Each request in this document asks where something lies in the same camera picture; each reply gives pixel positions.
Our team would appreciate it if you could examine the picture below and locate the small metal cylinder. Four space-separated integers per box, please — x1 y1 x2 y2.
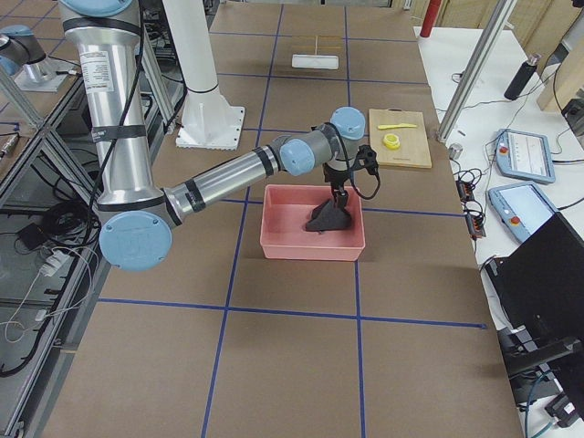
448 143 464 161

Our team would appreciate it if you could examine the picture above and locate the bamboo cutting board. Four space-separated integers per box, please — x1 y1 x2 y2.
369 109 433 169

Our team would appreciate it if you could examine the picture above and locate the black monitor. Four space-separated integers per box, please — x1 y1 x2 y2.
485 213 583 347

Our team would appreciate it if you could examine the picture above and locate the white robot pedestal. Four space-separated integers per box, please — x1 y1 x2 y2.
163 0 245 151

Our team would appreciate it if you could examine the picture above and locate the black camera cable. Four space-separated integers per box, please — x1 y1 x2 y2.
332 127 382 201

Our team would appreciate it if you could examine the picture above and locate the grey wiping cloth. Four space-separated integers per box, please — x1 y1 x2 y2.
305 199 352 233

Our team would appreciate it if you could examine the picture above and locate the red cylinder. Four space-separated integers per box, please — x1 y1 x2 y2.
420 0 442 38

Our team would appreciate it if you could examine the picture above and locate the blue teach pendant near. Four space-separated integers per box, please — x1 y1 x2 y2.
487 182 558 243

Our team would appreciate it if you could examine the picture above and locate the white rectangular tray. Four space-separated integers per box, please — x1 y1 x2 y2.
291 54 339 70

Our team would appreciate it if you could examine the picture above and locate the blue teach pendant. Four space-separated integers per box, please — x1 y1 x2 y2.
495 129 556 184
487 182 558 243

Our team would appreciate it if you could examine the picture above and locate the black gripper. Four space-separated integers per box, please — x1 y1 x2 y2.
322 164 352 209

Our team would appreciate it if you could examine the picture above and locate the pink plastic bin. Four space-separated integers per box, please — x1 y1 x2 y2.
260 184 366 261

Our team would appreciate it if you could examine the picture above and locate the blue teach pendant far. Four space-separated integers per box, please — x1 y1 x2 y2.
495 129 556 184

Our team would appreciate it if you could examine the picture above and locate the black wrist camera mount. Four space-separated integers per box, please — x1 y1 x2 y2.
353 144 379 176

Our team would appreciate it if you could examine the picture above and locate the yellow plastic knife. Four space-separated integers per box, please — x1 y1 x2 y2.
377 123 418 130

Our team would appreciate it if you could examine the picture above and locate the yellow lemon slice toy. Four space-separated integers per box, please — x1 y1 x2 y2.
382 133 401 151

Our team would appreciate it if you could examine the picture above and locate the aluminium frame post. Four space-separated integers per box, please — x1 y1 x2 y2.
436 0 517 143

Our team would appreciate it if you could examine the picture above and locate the black water bottle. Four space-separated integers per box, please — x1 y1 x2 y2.
504 53 541 100

